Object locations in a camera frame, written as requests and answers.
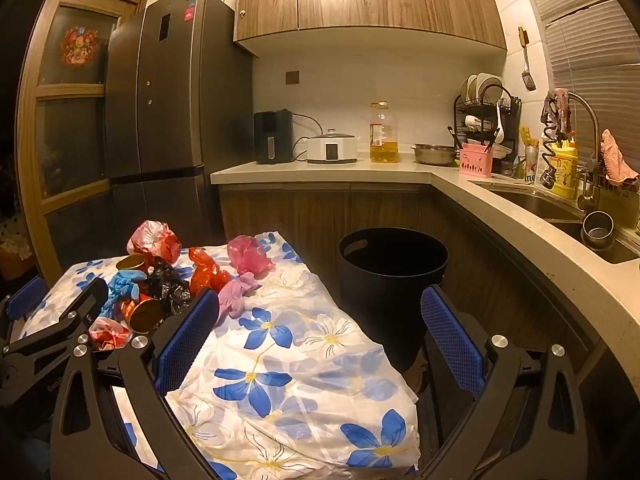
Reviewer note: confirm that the wooden base cabinet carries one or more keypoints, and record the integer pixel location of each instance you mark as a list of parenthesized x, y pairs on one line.
[(280, 215)]

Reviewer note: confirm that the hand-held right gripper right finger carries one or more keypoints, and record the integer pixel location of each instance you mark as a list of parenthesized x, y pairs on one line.
[(452, 340)]

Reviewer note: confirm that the white green drink can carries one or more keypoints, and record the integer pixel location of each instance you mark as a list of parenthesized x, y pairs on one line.
[(531, 170)]

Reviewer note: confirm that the black air fryer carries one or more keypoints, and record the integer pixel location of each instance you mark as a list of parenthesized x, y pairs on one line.
[(272, 135)]

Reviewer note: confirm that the purple plastic bag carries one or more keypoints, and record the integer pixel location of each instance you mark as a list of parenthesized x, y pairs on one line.
[(235, 292)]

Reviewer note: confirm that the stainless steel sink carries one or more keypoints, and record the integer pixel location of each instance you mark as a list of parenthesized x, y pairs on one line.
[(540, 205)]

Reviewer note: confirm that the stainless steel basin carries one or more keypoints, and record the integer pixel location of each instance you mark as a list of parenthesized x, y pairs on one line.
[(434, 154)]

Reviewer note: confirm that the hanging metal spatula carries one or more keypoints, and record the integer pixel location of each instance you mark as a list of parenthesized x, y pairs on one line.
[(528, 80)]

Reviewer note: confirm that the colourful flower sticker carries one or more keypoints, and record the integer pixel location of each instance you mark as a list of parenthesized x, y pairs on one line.
[(79, 46)]

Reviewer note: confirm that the pink plastic bag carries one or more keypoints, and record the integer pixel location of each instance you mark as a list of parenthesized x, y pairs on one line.
[(247, 252)]

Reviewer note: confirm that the black trash bin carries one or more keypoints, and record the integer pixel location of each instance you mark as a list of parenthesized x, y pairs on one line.
[(385, 300)]

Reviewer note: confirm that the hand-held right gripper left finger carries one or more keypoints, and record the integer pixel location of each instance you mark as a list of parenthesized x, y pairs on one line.
[(187, 342)]

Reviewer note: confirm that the wooden glass panel door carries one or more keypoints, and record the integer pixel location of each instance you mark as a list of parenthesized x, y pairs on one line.
[(70, 91)]

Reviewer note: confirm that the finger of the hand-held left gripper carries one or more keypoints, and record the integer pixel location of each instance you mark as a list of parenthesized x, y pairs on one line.
[(26, 297), (82, 307)]

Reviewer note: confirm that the orange chair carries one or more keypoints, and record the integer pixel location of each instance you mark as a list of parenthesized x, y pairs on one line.
[(17, 265)]

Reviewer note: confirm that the white ladle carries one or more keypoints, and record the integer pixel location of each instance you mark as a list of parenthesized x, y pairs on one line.
[(500, 122)]

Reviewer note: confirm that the white plate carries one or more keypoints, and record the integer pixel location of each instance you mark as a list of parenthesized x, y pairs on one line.
[(471, 87), (489, 85)]

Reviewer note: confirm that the black plastic bag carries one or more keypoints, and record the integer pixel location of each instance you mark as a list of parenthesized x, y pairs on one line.
[(167, 285)]

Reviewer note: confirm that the red white plastic bag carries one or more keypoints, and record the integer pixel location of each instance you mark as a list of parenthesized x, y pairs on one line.
[(150, 240)]

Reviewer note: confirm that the yellow detergent bottle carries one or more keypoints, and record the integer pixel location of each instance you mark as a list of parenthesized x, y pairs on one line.
[(566, 170)]

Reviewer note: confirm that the white rice cooker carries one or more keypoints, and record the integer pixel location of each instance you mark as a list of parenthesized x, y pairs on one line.
[(332, 149)]

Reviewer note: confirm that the stainless steel cup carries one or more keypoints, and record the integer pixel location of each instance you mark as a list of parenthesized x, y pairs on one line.
[(597, 232)]

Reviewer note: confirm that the brown rag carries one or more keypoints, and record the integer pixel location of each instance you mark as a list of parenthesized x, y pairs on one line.
[(557, 110)]

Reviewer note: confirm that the black dish rack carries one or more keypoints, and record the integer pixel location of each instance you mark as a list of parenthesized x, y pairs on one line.
[(513, 115)]

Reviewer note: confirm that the cooking oil bottle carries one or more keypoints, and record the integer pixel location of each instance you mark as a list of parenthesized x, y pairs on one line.
[(384, 145)]

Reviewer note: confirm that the window blinds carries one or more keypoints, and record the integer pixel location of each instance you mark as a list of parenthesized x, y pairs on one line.
[(590, 45)]

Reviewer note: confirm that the pink utensil holder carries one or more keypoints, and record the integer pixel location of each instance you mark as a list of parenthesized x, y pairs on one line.
[(475, 162)]

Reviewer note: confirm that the steel kitchen faucet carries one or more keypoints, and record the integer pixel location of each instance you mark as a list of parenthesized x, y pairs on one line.
[(590, 110)]

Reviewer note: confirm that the blue floral tablecloth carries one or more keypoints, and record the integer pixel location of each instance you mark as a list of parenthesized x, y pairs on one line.
[(300, 340)]

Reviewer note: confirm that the dark wall outlet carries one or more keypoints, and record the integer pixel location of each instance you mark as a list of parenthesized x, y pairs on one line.
[(292, 77)]

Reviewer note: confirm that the small red white wrapper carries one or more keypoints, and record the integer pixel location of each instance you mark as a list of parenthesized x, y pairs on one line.
[(107, 332)]

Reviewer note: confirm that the dark grey refrigerator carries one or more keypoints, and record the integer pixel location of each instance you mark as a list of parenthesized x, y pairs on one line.
[(175, 110)]

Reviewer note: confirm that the blue rubber glove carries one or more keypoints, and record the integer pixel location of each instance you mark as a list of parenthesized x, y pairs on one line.
[(120, 287)]

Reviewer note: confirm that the pink dish cloth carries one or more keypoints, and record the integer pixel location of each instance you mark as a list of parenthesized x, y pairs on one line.
[(615, 157)]

